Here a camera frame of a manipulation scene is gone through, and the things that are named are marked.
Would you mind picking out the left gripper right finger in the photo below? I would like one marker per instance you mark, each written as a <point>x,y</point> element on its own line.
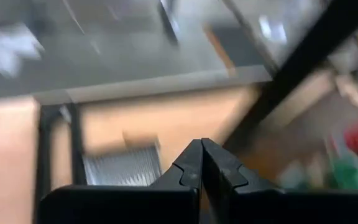
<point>259,205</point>

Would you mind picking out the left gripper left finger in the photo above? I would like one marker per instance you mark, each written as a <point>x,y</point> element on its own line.
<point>166,202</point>

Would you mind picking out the orange black striped tape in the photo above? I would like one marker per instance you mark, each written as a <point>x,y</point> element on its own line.
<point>219,49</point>

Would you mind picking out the white crumpled cloth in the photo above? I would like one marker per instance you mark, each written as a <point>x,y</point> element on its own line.
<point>8,49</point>

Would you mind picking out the black metal rig frame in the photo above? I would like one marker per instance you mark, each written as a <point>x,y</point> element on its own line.
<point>76,149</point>

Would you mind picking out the black frame dark wood shelf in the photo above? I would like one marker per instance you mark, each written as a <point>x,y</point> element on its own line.
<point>291,71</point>

